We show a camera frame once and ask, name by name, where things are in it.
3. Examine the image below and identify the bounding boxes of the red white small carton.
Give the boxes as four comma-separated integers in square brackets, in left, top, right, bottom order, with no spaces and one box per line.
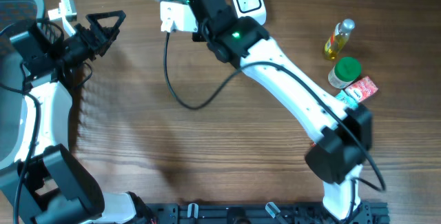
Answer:
[345,76,378,103]

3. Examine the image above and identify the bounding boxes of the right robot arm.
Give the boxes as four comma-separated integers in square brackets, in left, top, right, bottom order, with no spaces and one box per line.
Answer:
[187,0,372,221]

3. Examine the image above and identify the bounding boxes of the white barcode scanner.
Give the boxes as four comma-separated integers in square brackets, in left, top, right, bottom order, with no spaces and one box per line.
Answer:
[232,0,267,26]

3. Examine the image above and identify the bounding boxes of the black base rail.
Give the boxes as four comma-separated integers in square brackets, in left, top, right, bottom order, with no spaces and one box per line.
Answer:
[148,201,391,224]

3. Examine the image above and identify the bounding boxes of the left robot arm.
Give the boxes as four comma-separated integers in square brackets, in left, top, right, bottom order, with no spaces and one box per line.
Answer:
[1,10,158,223]

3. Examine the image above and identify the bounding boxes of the clear yellow liquid bottle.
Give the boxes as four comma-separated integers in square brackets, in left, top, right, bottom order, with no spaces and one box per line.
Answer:
[324,19,356,61]

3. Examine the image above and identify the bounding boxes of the teal snack wrapper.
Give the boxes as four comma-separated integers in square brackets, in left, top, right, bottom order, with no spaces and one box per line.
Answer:
[335,90,358,110]

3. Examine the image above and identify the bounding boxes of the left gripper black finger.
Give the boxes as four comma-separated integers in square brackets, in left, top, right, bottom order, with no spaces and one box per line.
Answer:
[85,13,103,34]
[101,10,126,41]

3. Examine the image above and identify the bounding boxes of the green lid jar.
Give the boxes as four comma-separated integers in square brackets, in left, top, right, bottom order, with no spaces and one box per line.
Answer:
[328,57,362,89]

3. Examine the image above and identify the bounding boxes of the grey plastic basket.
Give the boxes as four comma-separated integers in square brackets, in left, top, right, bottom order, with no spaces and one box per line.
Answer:
[1,0,44,201]

